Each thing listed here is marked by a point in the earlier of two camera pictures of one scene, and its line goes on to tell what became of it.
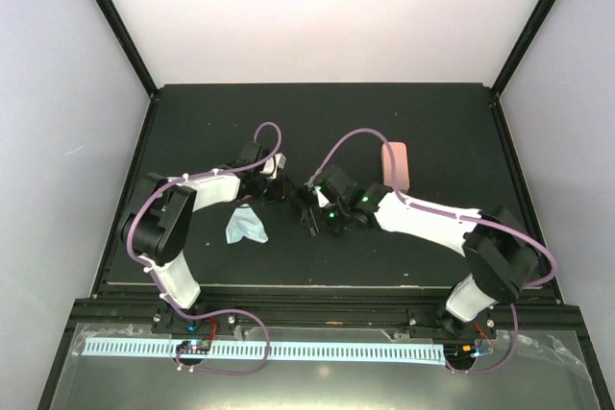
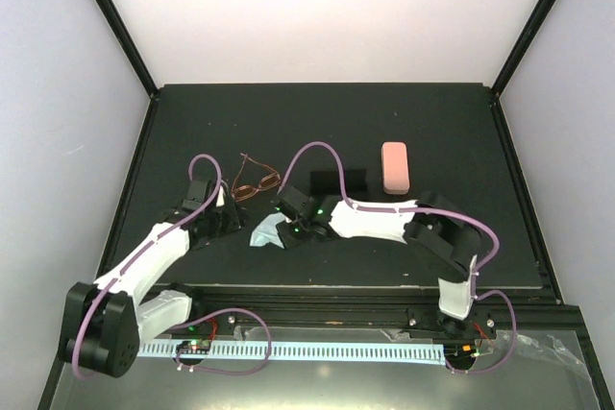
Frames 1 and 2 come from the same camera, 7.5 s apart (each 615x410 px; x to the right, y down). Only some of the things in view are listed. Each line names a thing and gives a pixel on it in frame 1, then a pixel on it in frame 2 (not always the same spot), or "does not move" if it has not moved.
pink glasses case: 400,154 does not move
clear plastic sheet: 486,369 does not move
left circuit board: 193,347 does not move
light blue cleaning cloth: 245,222 -> 266,232
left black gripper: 282,191 -> 233,222
